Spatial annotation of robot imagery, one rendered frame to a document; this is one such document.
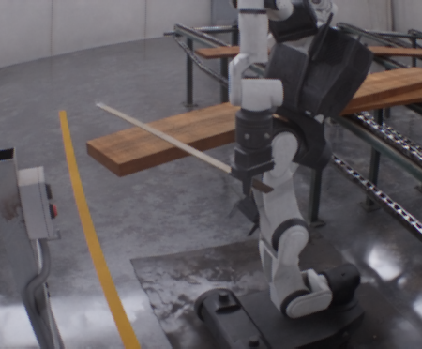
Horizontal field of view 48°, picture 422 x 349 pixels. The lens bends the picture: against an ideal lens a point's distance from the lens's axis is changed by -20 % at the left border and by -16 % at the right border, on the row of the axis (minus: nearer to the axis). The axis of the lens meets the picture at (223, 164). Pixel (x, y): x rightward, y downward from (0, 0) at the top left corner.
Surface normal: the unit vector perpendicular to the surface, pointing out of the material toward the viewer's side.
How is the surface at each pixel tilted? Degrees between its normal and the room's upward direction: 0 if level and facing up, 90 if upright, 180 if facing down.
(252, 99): 91
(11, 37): 92
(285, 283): 90
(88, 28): 93
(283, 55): 80
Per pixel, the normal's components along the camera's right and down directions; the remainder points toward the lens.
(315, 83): -0.57, -0.03
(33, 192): 0.35, 0.37
